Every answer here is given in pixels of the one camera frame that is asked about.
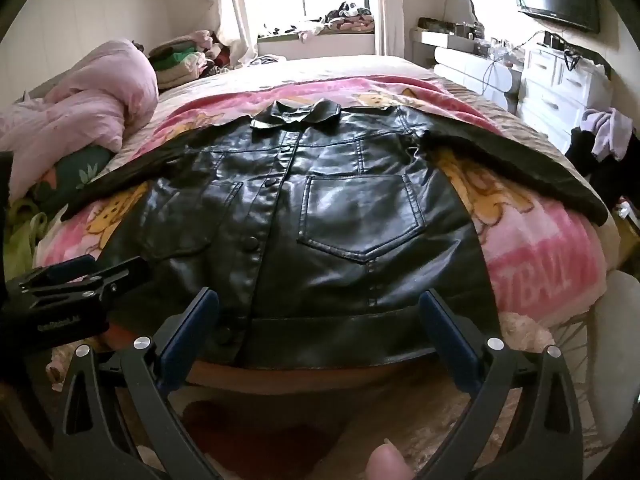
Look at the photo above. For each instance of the pink duvet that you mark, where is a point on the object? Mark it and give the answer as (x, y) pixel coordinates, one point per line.
(75, 105)

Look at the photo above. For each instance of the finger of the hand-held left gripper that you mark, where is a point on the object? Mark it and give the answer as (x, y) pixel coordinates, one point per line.
(60, 267)
(115, 275)

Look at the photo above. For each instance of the pink printed blanket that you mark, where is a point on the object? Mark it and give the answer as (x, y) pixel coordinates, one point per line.
(530, 240)

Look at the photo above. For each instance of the green floral pillow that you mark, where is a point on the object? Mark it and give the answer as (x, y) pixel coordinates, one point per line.
(75, 170)

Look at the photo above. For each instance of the white curtain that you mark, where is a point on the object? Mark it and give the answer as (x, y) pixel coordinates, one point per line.
(232, 10)
(382, 10)

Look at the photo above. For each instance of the black leather jacket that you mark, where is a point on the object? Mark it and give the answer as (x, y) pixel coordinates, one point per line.
(340, 220)

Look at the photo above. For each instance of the white dresser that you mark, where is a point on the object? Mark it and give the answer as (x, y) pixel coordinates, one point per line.
(555, 85)

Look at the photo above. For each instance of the purple cloth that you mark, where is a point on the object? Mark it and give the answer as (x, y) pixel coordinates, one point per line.
(612, 135)

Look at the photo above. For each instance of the white dressing table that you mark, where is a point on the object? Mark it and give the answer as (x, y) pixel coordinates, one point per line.
(470, 65)

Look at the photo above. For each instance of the light green cloth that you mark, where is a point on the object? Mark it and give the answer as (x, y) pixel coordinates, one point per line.
(25, 245)

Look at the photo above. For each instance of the clothes heap on windowsill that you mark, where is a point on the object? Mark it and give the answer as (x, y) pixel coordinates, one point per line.
(345, 17)

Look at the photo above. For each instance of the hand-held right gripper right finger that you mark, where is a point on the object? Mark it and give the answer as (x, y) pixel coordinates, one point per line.
(450, 332)

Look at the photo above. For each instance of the pile of folded clothes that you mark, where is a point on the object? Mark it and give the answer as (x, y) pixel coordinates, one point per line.
(175, 60)

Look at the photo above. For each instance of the black cloth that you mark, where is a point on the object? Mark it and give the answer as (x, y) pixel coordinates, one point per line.
(600, 175)

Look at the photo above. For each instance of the person's right hand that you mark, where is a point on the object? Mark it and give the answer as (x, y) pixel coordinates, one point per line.
(390, 462)

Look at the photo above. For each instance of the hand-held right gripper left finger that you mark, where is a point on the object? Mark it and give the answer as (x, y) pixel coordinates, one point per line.
(192, 332)

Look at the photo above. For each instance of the white cloud-shaped mirror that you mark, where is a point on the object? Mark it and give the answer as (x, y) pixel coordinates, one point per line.
(460, 10)

